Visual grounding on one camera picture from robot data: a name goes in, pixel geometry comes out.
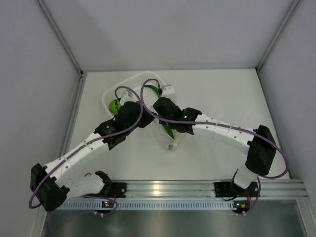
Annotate clear zip top bag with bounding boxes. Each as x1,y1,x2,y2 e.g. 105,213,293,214
150,106,180,152

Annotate white perforated plastic basket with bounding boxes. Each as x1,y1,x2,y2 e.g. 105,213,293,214
101,71,168,117

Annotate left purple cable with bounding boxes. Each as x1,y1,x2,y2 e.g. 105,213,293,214
28,85,144,209

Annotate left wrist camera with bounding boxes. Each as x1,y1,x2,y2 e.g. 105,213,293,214
120,90,137,105

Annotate purple cable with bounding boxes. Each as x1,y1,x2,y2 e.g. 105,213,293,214
140,79,290,178
28,85,144,209

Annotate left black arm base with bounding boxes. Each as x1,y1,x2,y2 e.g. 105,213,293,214
103,182,127,199

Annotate aluminium mounting rail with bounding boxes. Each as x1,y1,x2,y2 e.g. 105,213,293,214
74,179,308,199

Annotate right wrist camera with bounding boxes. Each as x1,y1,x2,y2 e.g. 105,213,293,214
161,85,176,100

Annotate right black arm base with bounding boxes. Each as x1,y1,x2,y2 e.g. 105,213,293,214
214,181,259,199

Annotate green fake pepper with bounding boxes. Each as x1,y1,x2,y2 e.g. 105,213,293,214
145,85,163,98
162,124,175,140

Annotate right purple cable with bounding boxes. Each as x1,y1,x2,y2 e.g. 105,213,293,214
140,79,290,178

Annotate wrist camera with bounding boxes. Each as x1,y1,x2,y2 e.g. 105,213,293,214
161,85,176,100
120,90,137,105

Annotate green fake melon ball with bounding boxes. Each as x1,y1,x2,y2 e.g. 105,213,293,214
109,99,121,115

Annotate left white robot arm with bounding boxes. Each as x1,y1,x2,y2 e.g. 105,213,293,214
30,102,154,212

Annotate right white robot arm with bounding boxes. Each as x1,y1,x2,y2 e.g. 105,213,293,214
152,97,277,196

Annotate white slotted cable duct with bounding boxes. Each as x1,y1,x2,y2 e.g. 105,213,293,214
57,198,248,211

